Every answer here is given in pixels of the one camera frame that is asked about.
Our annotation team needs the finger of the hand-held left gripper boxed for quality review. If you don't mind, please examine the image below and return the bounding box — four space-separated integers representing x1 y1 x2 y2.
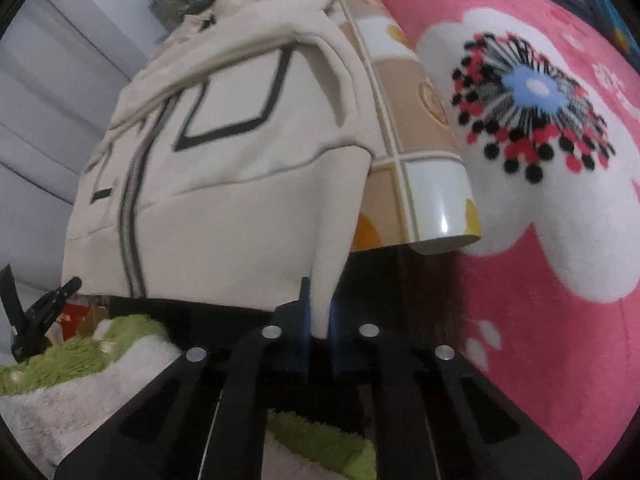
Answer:
21 276 83 333
0 264 22 333

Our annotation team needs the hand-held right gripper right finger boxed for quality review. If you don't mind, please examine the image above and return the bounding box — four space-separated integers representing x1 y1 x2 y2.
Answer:
330 300 583 480

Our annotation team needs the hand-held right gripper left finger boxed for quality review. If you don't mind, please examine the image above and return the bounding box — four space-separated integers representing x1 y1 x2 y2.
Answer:
54 276 313 480

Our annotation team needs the cream zip jacket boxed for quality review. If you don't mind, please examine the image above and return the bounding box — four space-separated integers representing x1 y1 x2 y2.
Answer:
61 0 373 338

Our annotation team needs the red paper bag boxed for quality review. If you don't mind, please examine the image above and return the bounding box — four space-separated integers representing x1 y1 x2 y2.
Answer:
60 302 91 336

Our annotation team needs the brown paper bag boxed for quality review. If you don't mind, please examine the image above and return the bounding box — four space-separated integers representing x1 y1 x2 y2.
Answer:
80 305 116 338

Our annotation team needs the green and white fuzzy clothing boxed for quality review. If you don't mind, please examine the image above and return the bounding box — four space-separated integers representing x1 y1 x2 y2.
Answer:
0 312 376 480

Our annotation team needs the white curtain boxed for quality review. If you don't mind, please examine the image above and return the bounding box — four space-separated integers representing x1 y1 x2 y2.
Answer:
0 0 166 291

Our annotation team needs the pink floral blanket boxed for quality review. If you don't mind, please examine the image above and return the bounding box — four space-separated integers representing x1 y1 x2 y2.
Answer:
342 0 640 480

